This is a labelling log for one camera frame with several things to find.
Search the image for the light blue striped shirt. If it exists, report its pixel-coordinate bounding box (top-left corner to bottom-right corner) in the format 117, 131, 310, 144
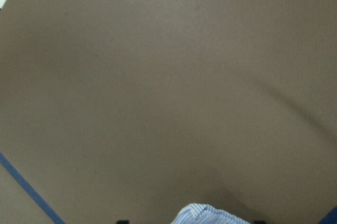
172, 203, 249, 224

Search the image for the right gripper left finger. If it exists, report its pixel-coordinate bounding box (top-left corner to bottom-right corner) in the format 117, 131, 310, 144
116, 220, 129, 224

